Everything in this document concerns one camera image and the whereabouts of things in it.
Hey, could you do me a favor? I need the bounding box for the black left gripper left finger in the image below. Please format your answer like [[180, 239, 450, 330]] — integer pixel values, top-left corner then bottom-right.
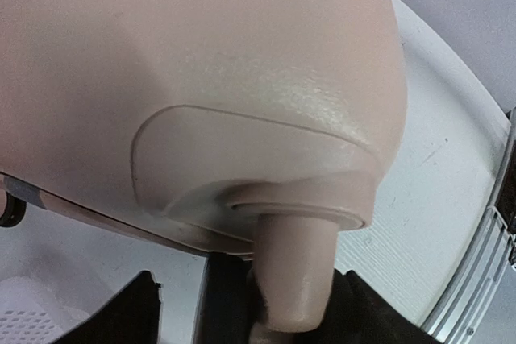
[[54, 271, 161, 344]]

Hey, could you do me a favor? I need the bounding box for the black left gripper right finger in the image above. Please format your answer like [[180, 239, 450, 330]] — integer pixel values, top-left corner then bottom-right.
[[322, 267, 436, 344]]

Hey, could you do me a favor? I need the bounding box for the white perforated plastic basket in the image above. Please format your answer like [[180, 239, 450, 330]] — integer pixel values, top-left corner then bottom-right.
[[0, 277, 90, 344]]

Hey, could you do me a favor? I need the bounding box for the pink hard-shell suitcase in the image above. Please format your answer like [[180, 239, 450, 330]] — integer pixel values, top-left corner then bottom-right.
[[1, 0, 407, 334]]

